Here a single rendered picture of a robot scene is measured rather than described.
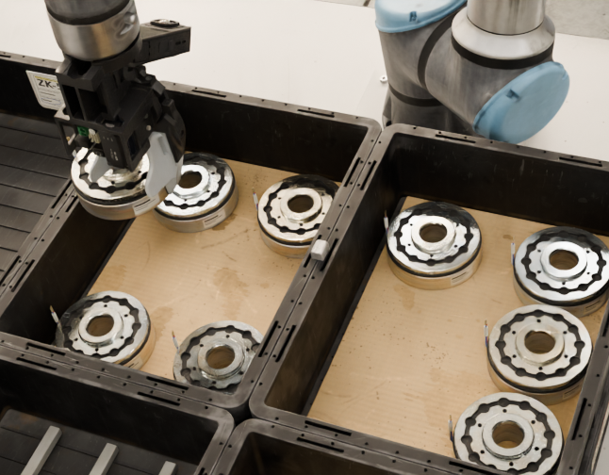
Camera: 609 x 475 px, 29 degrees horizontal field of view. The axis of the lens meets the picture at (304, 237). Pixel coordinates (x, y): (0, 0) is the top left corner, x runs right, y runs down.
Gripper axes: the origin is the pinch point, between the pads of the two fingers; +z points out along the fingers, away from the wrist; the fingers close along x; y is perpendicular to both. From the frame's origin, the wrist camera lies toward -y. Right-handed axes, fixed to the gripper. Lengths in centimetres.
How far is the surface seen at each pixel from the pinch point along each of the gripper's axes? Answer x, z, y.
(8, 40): -55, 33, -44
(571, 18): 15, 100, -154
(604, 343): 47.6, 4.2, 2.8
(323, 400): 22.1, 15.7, 10.6
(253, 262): 7.7, 16.6, -4.1
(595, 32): 21, 100, -150
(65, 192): -12.3, 7.7, -0.3
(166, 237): -3.7, 17.2, -4.7
